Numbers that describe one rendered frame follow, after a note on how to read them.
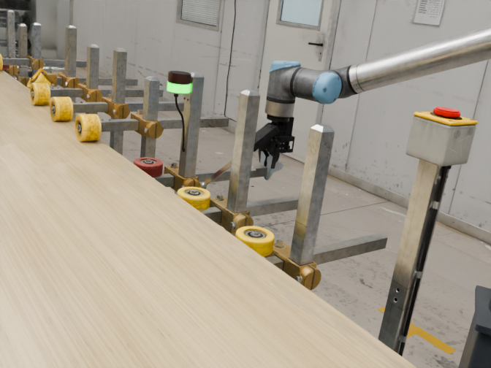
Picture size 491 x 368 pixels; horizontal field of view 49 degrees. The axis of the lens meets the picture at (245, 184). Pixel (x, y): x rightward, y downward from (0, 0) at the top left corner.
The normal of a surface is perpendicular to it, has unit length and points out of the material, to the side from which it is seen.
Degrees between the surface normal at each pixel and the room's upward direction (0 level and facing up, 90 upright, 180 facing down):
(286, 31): 90
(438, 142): 90
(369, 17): 90
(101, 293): 0
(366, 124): 90
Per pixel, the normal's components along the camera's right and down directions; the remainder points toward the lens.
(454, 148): 0.57, 0.33
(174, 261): 0.11, -0.94
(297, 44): -0.79, 0.11
